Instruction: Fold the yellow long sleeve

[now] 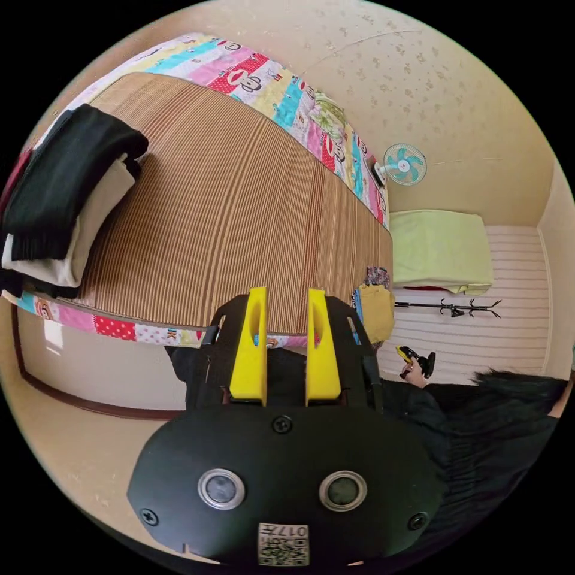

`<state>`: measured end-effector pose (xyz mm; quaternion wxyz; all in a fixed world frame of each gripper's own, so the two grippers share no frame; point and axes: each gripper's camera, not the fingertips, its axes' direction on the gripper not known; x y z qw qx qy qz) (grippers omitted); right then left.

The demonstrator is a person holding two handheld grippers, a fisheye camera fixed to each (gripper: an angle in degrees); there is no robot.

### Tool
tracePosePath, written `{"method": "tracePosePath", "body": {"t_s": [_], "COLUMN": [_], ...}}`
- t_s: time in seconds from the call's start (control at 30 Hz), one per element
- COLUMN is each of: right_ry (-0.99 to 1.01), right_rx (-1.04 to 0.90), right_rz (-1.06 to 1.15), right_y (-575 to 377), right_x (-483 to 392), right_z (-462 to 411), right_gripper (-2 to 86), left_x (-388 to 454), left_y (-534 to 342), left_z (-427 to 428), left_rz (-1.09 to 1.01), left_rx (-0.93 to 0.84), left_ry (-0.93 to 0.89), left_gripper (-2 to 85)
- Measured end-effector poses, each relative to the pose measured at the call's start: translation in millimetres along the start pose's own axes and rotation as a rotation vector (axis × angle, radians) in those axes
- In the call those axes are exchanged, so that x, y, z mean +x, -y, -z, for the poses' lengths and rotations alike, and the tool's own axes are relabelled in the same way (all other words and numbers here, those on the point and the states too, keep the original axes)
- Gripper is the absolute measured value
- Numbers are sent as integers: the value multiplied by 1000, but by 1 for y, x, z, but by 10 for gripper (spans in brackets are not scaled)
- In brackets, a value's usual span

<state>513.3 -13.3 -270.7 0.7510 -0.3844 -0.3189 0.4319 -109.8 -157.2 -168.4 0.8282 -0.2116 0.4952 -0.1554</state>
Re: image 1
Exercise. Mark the teal and white fan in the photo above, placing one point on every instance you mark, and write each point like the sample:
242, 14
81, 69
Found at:
403, 164

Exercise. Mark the person's right forearm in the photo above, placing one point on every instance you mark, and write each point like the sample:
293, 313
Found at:
422, 400

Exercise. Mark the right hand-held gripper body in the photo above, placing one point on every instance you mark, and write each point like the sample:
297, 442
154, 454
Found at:
426, 363

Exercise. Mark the yellow long sleeve shirt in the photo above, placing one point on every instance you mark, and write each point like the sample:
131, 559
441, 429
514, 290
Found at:
376, 314

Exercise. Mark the bed with woven mat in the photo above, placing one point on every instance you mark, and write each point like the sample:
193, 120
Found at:
224, 202

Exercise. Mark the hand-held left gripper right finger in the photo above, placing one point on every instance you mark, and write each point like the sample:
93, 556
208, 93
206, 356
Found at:
321, 355

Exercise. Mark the light green cloth cover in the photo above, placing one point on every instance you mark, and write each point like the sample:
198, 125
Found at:
438, 247

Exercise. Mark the pile of clothes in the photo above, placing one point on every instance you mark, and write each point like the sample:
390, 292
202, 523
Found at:
63, 188

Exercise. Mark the person's body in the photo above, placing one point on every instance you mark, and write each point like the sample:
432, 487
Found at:
489, 449

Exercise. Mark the black coat rack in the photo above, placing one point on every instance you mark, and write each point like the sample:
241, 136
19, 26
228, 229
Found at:
453, 309

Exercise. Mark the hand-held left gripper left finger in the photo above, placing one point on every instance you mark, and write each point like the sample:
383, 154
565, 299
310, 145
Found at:
248, 355

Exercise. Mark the person's right hand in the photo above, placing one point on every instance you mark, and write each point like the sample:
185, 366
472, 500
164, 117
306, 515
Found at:
415, 376

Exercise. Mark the floral patterned garment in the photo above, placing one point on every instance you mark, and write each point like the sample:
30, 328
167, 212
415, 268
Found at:
376, 276

